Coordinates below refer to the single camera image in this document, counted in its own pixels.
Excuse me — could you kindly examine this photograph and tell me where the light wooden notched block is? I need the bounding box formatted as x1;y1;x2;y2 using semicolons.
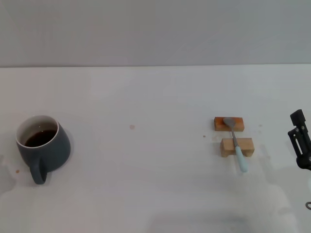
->
220;137;255;158

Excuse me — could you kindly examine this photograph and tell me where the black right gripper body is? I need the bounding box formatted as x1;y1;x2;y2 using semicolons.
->
296;155;311;170

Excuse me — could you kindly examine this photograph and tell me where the light blue handled metal spoon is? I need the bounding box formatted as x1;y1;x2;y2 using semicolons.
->
223;117;249;173

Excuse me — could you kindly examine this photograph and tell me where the orange-brown wooden block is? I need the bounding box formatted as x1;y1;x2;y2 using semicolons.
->
214;116;244;132

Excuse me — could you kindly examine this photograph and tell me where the dark grey ceramic coffee cup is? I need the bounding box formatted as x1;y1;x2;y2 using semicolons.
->
16;115;71;185

